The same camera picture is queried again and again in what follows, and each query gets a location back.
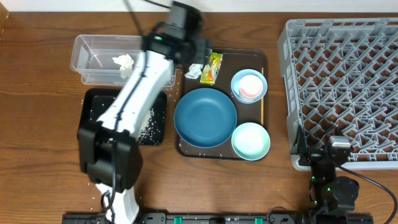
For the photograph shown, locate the white tissue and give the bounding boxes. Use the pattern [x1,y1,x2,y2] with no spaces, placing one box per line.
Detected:
[112,54,134,79]
[185,63,203,79]

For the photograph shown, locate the green yellow snack wrapper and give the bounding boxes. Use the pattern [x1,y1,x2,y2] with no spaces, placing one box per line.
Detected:
[200,52,223,85]

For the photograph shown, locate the pink cup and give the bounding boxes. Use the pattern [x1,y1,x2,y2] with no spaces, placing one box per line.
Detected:
[239,75,264,101]

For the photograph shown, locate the dark blue plate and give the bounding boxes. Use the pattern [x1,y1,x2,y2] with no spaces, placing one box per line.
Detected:
[174,88,238,148]

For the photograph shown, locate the white rice pile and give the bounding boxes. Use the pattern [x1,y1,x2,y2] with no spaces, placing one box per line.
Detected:
[137,106,166,146]

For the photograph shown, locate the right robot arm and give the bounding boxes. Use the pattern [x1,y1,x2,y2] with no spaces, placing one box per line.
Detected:
[290,126,359,223]

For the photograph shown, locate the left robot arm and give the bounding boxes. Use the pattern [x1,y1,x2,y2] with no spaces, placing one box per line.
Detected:
[77,22,211,223]

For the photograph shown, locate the grey dishwasher rack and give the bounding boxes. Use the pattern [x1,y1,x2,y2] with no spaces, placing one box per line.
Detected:
[277,17,397,170]

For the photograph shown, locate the mint green bowl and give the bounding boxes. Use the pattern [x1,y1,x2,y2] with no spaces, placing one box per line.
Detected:
[231,123,271,161]

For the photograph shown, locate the light blue bowl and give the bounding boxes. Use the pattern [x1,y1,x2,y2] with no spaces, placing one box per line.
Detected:
[231,69,268,104]

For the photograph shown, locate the clear plastic bin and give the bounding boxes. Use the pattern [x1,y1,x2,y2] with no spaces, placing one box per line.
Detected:
[70,34,178,88]

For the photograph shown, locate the wooden chopstick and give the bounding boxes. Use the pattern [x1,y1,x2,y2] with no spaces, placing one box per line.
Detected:
[261,67,265,127]

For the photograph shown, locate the black plastic tray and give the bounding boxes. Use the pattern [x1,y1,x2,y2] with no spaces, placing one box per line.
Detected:
[78,88,167,146]

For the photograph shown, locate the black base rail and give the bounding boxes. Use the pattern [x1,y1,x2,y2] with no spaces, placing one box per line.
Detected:
[61,212,374,224]

